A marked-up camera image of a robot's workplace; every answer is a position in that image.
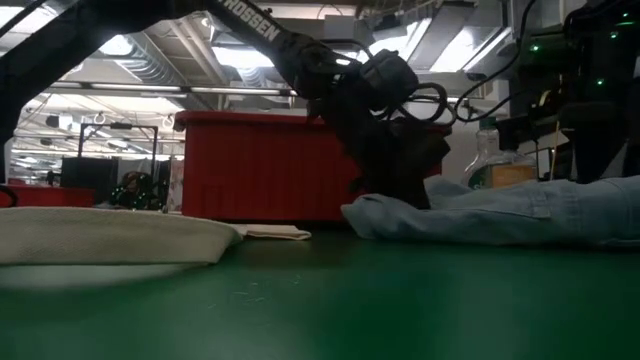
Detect red plastic laundry basket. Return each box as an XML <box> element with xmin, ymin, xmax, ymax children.
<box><xmin>174</xmin><ymin>110</ymin><xmax>454</xmax><ymax>224</ymax></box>

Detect light blue denim jeans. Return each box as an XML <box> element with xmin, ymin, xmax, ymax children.
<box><xmin>341</xmin><ymin>174</ymin><xmax>640</xmax><ymax>250</ymax></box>

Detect long LED light bar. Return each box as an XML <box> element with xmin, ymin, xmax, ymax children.
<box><xmin>49</xmin><ymin>82</ymin><xmax>466</xmax><ymax>105</ymax></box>

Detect white printed tote bag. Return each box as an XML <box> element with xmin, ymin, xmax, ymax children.
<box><xmin>0</xmin><ymin>206</ymin><xmax>312</xmax><ymax>266</ymax></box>

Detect long corrugated silver duct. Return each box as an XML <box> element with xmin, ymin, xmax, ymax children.
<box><xmin>99</xmin><ymin>29</ymin><xmax>189</xmax><ymax>87</ymax></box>

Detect spray bottle with orange label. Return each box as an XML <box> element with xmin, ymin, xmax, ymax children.
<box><xmin>462</xmin><ymin>117</ymin><xmax>539</xmax><ymax>191</ymax></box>

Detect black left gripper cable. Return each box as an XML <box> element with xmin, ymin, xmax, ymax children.
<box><xmin>369</xmin><ymin>82</ymin><xmax>459</xmax><ymax>127</ymax></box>

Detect low red bin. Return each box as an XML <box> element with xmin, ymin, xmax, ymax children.
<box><xmin>0</xmin><ymin>183</ymin><xmax>96</xmax><ymax>209</ymax></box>

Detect black metal stand frame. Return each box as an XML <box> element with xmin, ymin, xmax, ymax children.
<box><xmin>77</xmin><ymin>122</ymin><xmax>160</xmax><ymax>211</ymax></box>

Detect person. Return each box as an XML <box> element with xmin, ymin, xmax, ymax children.
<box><xmin>112</xmin><ymin>170</ymin><xmax>157</xmax><ymax>211</ymax></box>

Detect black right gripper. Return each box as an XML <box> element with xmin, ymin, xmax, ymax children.
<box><xmin>562</xmin><ymin>0</ymin><xmax>640</xmax><ymax>184</ymax></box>

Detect green table mat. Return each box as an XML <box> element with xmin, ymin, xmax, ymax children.
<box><xmin>0</xmin><ymin>232</ymin><xmax>640</xmax><ymax>360</ymax></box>

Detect black monitor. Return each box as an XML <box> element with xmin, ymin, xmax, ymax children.
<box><xmin>60</xmin><ymin>157</ymin><xmax>120</xmax><ymax>205</ymax></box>

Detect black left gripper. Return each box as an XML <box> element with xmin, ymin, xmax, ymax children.
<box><xmin>309</xmin><ymin>47</ymin><xmax>451</xmax><ymax>209</ymax></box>

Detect grey ceiling box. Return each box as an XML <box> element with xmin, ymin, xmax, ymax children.
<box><xmin>323</xmin><ymin>14</ymin><xmax>357</xmax><ymax>44</ymax></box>

